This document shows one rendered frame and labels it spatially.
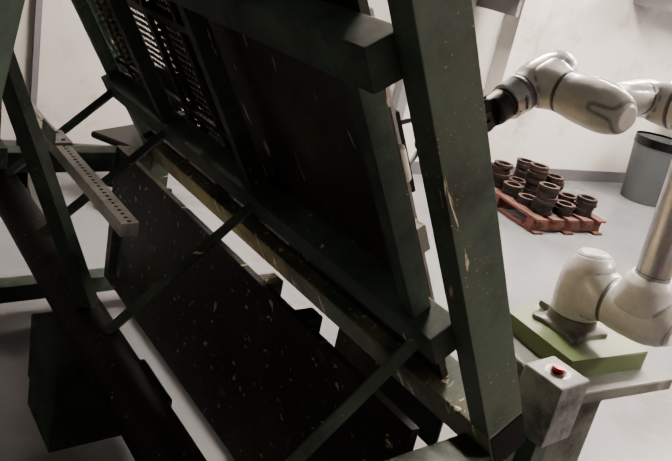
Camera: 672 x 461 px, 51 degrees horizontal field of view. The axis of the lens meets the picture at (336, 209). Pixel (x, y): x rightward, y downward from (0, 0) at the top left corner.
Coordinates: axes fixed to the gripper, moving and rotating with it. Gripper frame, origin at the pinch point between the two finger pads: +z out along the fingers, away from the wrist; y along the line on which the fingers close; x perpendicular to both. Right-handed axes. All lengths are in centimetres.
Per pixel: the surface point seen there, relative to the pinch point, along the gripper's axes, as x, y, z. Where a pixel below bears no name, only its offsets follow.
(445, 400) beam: -14, 57, 21
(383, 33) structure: -22, -42, 23
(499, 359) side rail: -28.9, 34.6, 15.3
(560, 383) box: -27, 63, -4
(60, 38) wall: 393, 67, 2
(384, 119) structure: -16.0, -24.2, 22.1
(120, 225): 62, 15, 61
